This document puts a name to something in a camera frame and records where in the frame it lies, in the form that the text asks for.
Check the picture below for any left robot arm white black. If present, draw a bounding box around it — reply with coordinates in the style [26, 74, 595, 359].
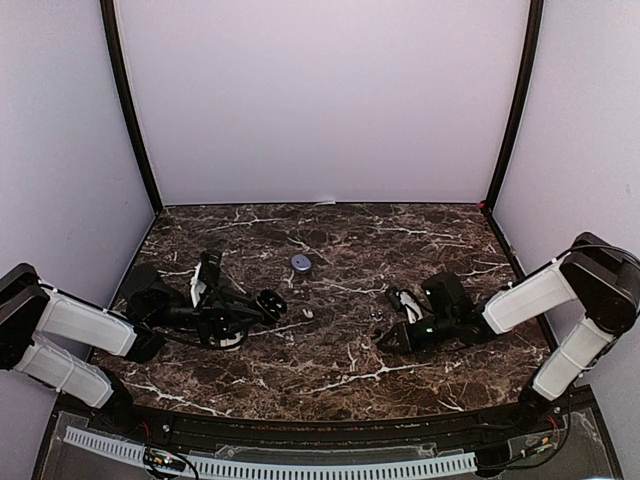
[1, 256, 287, 436]

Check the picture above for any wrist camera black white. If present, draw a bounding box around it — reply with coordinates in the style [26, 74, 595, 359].
[385, 287, 424, 324]
[190, 251, 222, 308]

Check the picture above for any black frame post left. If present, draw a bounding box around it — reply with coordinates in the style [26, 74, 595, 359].
[99, 0, 164, 215]

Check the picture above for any left circuit board with wires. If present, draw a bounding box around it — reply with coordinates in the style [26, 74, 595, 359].
[142, 447, 187, 474]

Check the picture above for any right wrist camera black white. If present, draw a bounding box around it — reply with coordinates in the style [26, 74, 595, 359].
[385, 287, 424, 324]

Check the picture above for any circuit board with wires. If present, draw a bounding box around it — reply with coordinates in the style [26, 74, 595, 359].
[520, 435, 555, 458]
[142, 447, 187, 474]

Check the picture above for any right circuit board with wires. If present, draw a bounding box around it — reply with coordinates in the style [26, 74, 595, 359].
[520, 435, 555, 458]

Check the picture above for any beige earbud charging case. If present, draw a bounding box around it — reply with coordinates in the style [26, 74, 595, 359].
[213, 334, 245, 352]

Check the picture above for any black frame post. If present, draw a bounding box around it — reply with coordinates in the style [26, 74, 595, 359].
[483, 0, 544, 216]
[99, 0, 164, 215]

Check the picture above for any grey slotted cable duct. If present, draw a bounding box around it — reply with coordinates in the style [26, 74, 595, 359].
[63, 427, 477, 479]

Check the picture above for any black frame post right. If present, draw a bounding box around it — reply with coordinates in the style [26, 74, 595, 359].
[483, 0, 544, 216]

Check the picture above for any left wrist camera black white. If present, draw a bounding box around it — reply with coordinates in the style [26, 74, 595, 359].
[190, 251, 222, 308]

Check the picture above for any black front table rail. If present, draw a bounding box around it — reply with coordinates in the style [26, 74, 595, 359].
[127, 405, 523, 449]

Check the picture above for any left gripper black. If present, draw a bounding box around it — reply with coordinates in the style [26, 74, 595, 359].
[148, 282, 265, 345]

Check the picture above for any black earbud charging case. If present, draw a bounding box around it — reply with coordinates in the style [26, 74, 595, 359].
[255, 289, 288, 324]

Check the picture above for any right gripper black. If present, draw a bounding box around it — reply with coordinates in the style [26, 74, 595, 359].
[378, 311, 457, 356]

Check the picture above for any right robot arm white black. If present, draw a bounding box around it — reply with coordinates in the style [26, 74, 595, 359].
[377, 232, 639, 434]

